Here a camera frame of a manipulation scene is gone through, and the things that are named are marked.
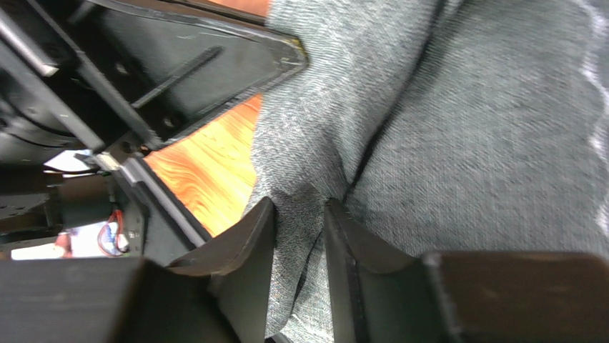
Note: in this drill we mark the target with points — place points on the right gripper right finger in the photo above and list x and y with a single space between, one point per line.
380 294

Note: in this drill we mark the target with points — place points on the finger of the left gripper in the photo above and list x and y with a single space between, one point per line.
163 69

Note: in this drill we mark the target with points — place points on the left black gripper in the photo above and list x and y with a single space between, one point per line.
67 82

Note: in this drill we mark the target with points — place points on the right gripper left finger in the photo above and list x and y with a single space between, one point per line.
216 293

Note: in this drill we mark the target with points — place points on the grey felt napkin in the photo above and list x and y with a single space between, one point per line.
452 125

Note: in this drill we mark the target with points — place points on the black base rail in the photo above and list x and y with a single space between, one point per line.
132 211

